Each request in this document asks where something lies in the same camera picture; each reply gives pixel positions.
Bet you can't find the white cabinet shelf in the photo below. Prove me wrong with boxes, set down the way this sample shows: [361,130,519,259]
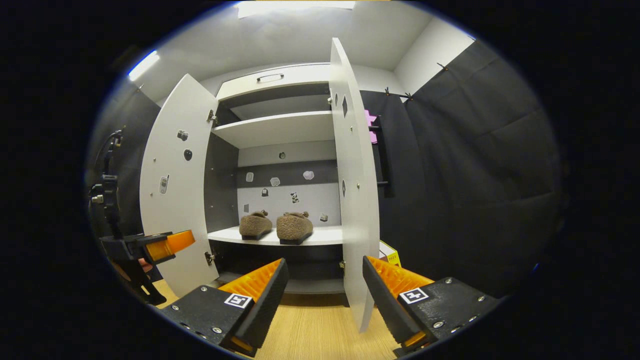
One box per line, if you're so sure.
[207,225,344,247]
[211,110,335,149]

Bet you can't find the white door with camera sticker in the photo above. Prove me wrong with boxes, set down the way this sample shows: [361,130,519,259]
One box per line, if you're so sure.
[139,73,221,298]

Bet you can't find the white shoe cabinet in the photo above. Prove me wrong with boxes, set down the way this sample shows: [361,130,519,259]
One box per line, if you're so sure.
[139,37,381,333]

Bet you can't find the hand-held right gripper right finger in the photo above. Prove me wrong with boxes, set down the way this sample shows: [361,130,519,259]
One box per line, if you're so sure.
[362,255,501,357]

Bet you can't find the white door with headphones sticker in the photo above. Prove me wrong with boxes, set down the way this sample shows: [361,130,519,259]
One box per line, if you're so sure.
[328,37,381,333]

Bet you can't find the ceiling light panel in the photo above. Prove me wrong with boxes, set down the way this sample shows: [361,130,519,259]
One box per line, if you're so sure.
[127,50,161,82]
[235,1,357,19]

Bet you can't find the white cabinet drawer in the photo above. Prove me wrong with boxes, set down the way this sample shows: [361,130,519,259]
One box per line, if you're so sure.
[216,64,332,101]

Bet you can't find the brown fuzzy shoe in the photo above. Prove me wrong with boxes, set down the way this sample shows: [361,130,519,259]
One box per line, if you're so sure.
[239,210,274,241]
[276,211,314,246]

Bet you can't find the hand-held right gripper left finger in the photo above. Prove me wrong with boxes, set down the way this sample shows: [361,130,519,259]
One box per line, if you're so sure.
[160,257,290,357]

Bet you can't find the small yellow box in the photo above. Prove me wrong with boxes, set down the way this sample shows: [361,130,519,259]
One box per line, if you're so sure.
[379,240,402,268]

